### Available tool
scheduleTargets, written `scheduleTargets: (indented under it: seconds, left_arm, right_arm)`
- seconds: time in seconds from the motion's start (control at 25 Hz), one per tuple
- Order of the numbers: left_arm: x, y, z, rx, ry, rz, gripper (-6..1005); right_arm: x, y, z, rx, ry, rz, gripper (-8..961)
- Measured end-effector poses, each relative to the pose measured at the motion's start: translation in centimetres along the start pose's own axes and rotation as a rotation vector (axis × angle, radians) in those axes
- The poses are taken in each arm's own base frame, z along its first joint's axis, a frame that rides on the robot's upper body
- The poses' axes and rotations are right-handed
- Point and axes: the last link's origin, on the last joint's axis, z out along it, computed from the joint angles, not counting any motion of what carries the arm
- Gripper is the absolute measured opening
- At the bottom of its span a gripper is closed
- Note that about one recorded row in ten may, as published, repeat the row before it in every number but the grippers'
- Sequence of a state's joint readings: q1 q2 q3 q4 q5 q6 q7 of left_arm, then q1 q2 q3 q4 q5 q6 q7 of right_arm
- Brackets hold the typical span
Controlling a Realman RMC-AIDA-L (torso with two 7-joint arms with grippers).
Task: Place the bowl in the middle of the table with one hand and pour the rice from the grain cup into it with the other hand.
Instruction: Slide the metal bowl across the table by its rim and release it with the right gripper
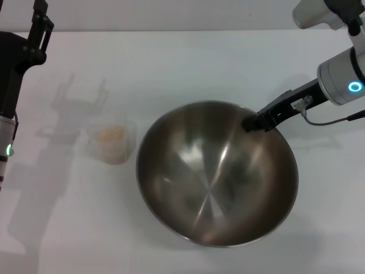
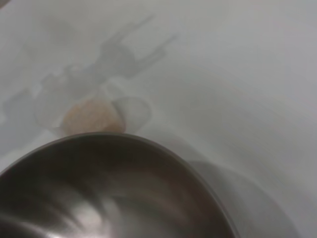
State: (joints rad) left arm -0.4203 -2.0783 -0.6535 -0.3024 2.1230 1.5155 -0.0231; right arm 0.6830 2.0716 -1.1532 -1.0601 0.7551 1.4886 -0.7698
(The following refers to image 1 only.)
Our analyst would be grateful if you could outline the clear plastic measuring cup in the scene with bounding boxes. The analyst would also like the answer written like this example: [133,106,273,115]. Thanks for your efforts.
[85,116,137,165]

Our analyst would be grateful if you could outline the stainless steel mixing bowl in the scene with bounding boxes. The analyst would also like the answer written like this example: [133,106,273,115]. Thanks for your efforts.
[135,100,299,248]

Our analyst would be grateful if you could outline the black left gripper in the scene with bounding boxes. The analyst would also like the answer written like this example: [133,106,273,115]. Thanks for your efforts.
[0,0,55,118]

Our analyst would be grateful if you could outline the white rice grains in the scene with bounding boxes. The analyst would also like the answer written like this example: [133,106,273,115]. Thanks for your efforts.
[93,124,127,164]

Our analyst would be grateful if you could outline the right gripper thin cable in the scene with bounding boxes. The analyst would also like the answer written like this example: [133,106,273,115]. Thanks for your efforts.
[293,95,365,127]

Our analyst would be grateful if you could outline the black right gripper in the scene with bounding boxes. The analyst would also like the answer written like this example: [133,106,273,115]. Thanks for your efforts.
[242,78,329,134]

